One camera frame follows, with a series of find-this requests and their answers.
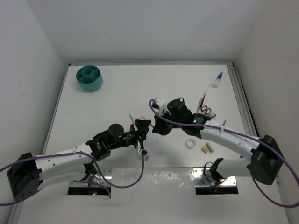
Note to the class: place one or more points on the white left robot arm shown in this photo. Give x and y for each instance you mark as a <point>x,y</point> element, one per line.
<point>29,174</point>

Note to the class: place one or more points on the clear tape roll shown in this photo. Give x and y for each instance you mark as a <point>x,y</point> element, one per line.
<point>190,143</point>

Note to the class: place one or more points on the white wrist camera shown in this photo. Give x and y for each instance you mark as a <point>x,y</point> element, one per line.
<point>142,154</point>
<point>159,103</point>

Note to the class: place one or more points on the teal round organizer container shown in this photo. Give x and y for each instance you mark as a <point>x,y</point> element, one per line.
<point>89,78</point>

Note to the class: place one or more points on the small blue cap bottle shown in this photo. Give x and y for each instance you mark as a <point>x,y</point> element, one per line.
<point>217,80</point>

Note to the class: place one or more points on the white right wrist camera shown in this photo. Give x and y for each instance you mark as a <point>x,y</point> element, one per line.
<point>159,103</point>

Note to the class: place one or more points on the white eraser block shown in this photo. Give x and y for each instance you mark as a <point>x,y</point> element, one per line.
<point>210,148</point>

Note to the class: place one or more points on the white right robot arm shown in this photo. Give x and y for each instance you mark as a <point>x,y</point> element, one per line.
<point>261,158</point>

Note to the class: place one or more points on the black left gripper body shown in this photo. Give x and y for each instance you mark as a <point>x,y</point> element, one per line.
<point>136,136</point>

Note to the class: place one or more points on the small black handled scissors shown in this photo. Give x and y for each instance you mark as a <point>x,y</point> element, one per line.
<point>205,110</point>

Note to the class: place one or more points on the yellow eraser block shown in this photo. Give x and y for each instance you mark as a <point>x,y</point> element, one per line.
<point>205,149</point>

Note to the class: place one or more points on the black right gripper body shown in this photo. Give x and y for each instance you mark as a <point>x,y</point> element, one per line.
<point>165,127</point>

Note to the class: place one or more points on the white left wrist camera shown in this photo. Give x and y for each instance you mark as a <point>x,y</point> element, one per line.
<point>142,154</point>

